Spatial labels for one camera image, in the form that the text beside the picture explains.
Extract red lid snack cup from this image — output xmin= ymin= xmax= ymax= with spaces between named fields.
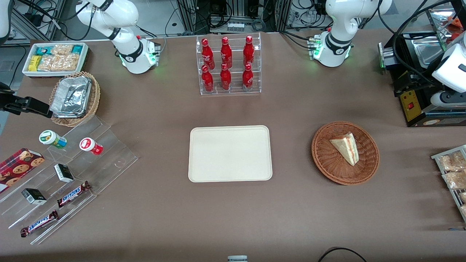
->
xmin=79 ymin=137 xmax=104 ymax=156

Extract stacked aluminium foil trays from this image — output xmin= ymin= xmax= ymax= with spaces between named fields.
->
xmin=50 ymin=76 xmax=92 ymax=118

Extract red cola bottle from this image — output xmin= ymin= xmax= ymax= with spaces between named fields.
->
xmin=201 ymin=65 xmax=214 ymax=93
xmin=220 ymin=36 xmax=233 ymax=69
xmin=201 ymin=38 xmax=215 ymax=70
xmin=243 ymin=35 xmax=255 ymax=67
xmin=220 ymin=63 xmax=232 ymax=91
xmin=242 ymin=63 xmax=254 ymax=90

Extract clear acrylic bottle rack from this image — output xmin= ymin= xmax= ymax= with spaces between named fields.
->
xmin=196 ymin=32 xmax=262 ymax=96

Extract black hot food warmer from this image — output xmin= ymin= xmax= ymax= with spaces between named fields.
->
xmin=378 ymin=0 xmax=466 ymax=127

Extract round brown wicker basket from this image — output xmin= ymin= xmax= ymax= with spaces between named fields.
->
xmin=311 ymin=121 xmax=380 ymax=186

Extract small black carton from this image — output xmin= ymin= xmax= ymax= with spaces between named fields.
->
xmin=54 ymin=163 xmax=75 ymax=183
xmin=21 ymin=188 xmax=48 ymax=205

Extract white snack bin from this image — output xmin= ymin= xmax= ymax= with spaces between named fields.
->
xmin=22 ymin=42 xmax=89 ymax=78

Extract green lid snack cup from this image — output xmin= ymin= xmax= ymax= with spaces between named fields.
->
xmin=39 ymin=130 xmax=68 ymax=150

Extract oval light wicker basket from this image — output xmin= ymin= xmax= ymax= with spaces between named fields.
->
xmin=49 ymin=71 xmax=101 ymax=127

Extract large clear rice cracker pack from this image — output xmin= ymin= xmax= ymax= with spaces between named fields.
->
xmin=38 ymin=54 xmax=80 ymax=72

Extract small clear rice cracker pack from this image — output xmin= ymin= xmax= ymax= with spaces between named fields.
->
xmin=51 ymin=44 xmax=74 ymax=57

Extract black cable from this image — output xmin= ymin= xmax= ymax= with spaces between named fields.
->
xmin=317 ymin=247 xmax=368 ymax=262

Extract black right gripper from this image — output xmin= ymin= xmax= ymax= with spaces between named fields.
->
xmin=0 ymin=83 xmax=54 ymax=119

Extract triangle sandwich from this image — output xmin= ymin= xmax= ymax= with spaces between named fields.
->
xmin=329 ymin=132 xmax=360 ymax=166

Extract tray of packaged snacks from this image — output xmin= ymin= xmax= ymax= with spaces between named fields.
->
xmin=431 ymin=144 xmax=466 ymax=223

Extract clear bag of crackers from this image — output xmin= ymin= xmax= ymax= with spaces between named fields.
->
xmin=442 ymin=170 xmax=466 ymax=190
xmin=438 ymin=151 xmax=466 ymax=172

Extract red chocolate cookie box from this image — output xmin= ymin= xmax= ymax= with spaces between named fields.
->
xmin=0 ymin=148 xmax=45 ymax=194

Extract Snickers chocolate bar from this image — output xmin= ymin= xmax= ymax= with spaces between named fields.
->
xmin=20 ymin=210 xmax=60 ymax=238
xmin=57 ymin=180 xmax=92 ymax=208

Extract beige rectangular tray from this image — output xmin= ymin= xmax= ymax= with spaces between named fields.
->
xmin=188 ymin=126 xmax=273 ymax=182

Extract steel food pan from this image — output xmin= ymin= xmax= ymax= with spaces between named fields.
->
xmin=414 ymin=41 xmax=445 ymax=68

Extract clear acrylic stepped display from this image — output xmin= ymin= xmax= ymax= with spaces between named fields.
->
xmin=0 ymin=115 xmax=139 ymax=245

